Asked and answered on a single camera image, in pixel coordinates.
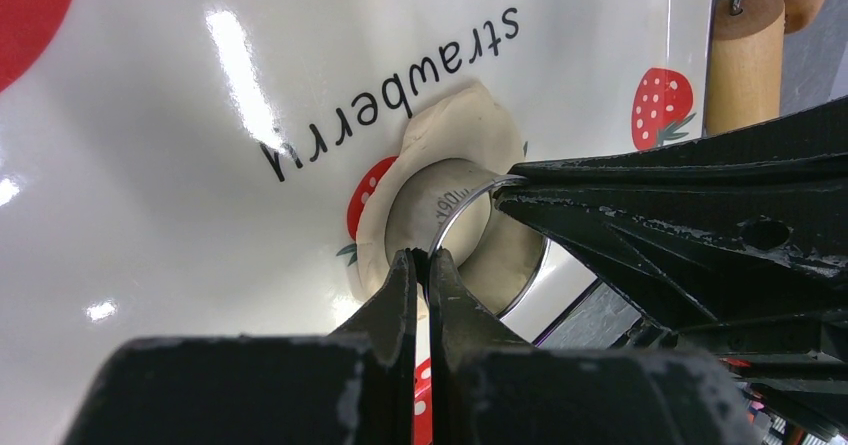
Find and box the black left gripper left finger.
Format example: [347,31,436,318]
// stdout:
[65,249,417,444]

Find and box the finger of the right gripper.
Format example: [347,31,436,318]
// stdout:
[495,98,847,432]

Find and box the wooden rolling pin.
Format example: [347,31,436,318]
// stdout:
[704,0,826,135]

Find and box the beige dough lump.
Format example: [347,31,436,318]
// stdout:
[349,83,546,314]

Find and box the round metal cutter ring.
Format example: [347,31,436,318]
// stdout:
[382,158,551,319]

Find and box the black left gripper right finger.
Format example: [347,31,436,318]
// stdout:
[428,250,757,444]

